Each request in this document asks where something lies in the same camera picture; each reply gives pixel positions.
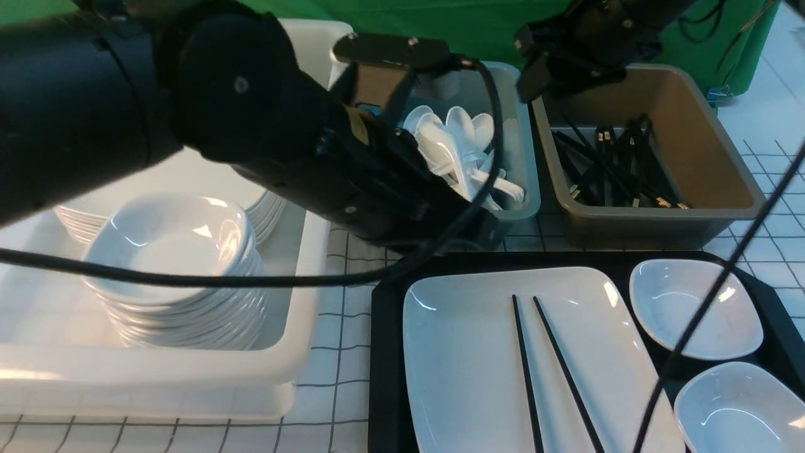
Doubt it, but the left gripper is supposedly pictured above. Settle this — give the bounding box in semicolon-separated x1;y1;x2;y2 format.
233;103;499;252

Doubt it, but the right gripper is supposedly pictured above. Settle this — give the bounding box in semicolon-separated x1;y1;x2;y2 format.
516;16;661;103

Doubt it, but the white square rice plate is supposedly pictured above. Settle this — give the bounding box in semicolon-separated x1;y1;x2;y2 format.
403;267;657;452

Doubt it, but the white bowl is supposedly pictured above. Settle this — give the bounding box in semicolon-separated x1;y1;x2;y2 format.
630;259;764;361
674;362;804;452

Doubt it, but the black chopstick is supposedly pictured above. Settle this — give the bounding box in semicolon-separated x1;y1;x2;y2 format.
511;294;544;452
533;296;606;453

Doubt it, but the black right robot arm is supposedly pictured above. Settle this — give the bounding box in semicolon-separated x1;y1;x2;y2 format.
515;1;695;103

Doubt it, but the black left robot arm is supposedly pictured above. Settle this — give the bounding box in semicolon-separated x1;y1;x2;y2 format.
1;1;498;254

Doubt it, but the pile of white spoons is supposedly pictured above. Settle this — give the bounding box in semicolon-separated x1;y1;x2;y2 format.
399;105;496;201

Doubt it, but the teal plastic bin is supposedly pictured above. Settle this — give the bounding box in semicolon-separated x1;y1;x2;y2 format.
330;60;541;249

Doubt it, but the green backdrop cloth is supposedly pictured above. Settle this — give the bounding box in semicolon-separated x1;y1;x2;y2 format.
0;0;780;97

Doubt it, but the brown plastic bin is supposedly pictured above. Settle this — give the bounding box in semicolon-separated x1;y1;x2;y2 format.
531;64;765;250

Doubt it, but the pile of black chopsticks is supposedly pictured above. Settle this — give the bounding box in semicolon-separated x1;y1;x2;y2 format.
552;113;690;210

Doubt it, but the stack of white square plates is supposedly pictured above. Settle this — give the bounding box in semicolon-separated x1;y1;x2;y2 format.
54;148;286;243

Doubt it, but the stack of white bowls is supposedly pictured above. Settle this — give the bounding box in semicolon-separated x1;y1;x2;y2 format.
83;193;270;350

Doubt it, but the large white plastic tub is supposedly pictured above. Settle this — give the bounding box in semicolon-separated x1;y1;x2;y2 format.
0;19;355;422

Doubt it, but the black serving tray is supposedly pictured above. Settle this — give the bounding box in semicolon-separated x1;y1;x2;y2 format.
367;250;804;452

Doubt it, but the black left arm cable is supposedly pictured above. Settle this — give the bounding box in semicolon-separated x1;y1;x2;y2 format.
0;57;506;289

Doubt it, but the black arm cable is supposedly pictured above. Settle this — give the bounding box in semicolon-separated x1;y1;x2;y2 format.
632;0;805;453
0;57;506;289

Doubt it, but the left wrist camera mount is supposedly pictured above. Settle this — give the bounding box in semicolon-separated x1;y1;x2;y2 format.
330;32;475;127

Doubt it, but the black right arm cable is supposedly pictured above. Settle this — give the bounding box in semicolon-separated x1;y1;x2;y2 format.
632;0;805;453

